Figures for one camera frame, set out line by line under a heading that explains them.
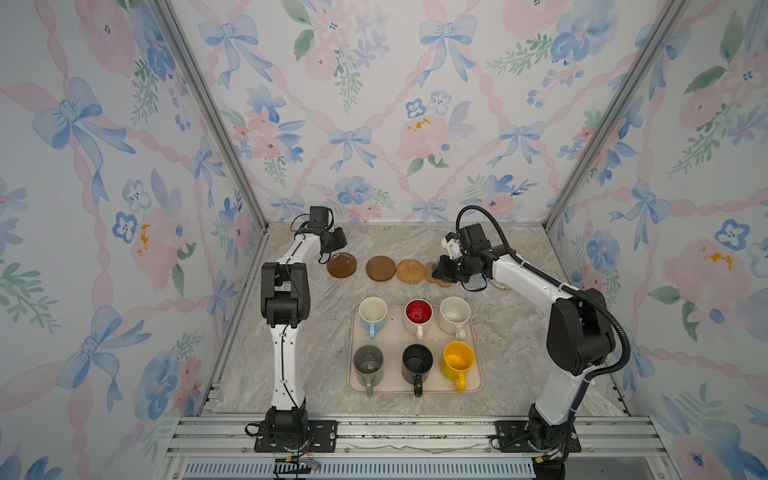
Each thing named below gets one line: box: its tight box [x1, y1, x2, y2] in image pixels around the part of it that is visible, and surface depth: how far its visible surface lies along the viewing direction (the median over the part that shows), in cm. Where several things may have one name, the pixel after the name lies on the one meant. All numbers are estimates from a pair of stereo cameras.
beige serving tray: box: [347, 306, 484, 394], surface depth 87 cm
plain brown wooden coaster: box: [366, 255, 397, 282], surface depth 109 cm
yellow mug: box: [442, 340, 475, 393], surface depth 81 cm
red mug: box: [404, 298, 434, 340], surface depth 90 cm
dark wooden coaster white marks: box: [326, 252, 357, 279], surface depth 112 cm
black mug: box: [401, 344, 434, 398], surface depth 80 cm
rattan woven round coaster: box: [396, 259, 426, 285], surface depth 109 cm
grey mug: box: [353, 345, 384, 398], surface depth 79 cm
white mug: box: [438, 296, 472, 340], surface depth 90 cm
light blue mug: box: [358, 296, 388, 340], surface depth 88 cm
